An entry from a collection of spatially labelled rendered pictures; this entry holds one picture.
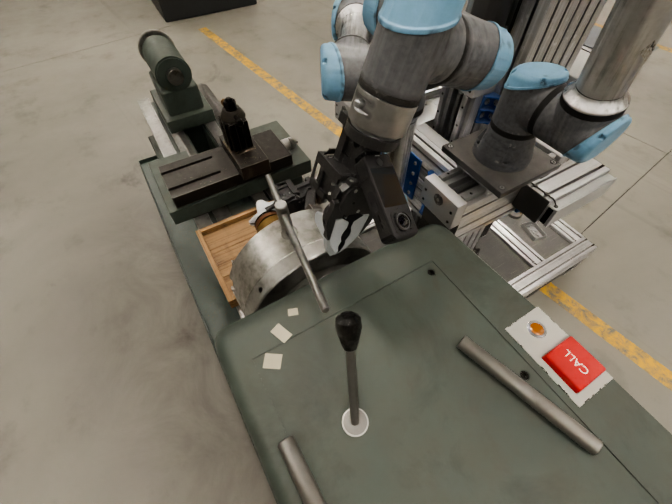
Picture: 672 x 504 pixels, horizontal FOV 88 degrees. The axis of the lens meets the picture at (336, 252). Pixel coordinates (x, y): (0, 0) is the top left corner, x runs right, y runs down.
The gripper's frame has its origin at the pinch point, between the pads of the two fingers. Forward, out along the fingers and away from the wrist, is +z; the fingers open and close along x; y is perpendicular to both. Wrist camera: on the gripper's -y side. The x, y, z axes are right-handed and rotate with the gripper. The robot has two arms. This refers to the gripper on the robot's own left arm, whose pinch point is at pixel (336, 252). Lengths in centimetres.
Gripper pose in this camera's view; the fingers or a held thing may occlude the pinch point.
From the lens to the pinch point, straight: 54.8
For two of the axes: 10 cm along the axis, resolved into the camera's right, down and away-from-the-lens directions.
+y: -5.2, -6.9, 5.1
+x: -8.0, 1.9, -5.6
